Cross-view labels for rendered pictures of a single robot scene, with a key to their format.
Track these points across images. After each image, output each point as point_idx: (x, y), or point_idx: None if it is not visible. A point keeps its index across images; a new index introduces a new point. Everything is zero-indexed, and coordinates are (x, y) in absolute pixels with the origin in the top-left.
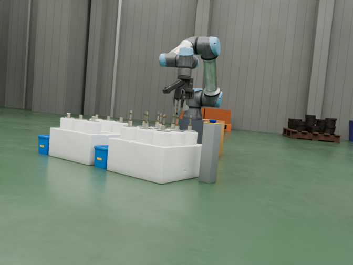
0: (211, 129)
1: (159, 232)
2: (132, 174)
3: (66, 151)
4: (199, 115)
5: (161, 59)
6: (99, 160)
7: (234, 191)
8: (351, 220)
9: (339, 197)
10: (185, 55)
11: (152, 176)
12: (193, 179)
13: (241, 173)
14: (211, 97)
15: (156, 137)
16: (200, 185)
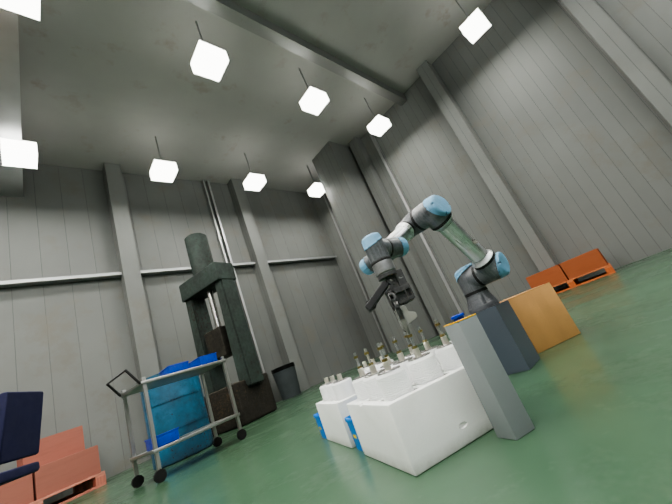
0: (458, 333)
1: None
2: (383, 459)
3: (333, 431)
4: (489, 298)
5: (361, 266)
6: (355, 438)
7: (566, 456)
8: None
9: None
10: (369, 247)
11: (401, 461)
12: (490, 434)
13: (606, 372)
14: (486, 267)
15: (379, 387)
16: (493, 456)
